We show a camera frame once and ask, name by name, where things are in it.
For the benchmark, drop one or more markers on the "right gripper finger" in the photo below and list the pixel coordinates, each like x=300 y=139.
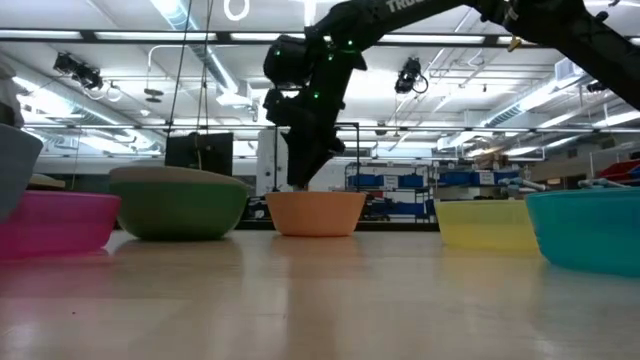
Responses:
x=320 y=160
x=300 y=167

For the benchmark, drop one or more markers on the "orange plastic bowl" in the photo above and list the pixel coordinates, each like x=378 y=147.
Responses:
x=315 y=215

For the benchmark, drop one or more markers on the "yellow plastic bowl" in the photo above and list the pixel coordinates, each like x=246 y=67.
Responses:
x=485 y=225

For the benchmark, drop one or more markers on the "magenta plastic bowl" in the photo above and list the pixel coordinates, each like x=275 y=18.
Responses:
x=55 y=225

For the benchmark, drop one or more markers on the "teal plastic bowl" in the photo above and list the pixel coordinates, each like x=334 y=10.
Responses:
x=590 y=230

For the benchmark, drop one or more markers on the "blue plastic bowl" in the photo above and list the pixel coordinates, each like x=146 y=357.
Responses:
x=17 y=165

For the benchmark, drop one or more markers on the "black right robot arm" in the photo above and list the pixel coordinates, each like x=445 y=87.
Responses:
x=575 y=35

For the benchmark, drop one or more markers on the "white pillar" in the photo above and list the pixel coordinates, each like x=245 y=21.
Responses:
x=267 y=160

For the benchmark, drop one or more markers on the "blue storage bin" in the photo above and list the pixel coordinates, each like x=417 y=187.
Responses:
x=460 y=178
x=405 y=208
x=370 y=180

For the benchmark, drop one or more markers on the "metal storage rack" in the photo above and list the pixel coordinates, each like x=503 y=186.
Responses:
x=395 y=192

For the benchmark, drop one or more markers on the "black monitor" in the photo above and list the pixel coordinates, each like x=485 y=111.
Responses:
x=215 y=152

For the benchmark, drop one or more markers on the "large green bowl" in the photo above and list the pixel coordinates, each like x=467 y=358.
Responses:
x=177 y=210

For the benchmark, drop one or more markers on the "black overhead rig bar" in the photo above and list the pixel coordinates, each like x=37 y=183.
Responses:
x=150 y=36

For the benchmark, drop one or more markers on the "person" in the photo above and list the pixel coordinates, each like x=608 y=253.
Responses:
x=9 y=100

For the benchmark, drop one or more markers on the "red storage bin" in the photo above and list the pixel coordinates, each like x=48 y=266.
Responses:
x=622 y=170

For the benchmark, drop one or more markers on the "black overhead camera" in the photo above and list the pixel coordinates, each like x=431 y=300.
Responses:
x=409 y=75

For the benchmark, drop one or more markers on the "black ceiling camera cluster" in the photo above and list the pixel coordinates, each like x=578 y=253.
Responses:
x=77 y=71

